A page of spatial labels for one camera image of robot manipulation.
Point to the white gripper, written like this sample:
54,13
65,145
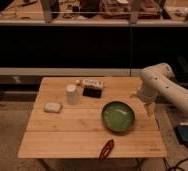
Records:
147,95

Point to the white ceramic cup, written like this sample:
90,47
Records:
71,94

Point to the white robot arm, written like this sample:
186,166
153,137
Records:
156,80

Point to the green ceramic bowl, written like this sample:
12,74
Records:
117,116

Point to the black rectangular block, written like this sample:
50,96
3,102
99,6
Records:
90,92

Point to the black pedal box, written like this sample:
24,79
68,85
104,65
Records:
181,132

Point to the wooden folding table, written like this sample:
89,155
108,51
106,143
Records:
77,130

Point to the white soap bar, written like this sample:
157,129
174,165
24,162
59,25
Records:
52,107

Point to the long shelf bench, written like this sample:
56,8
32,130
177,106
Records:
95,13

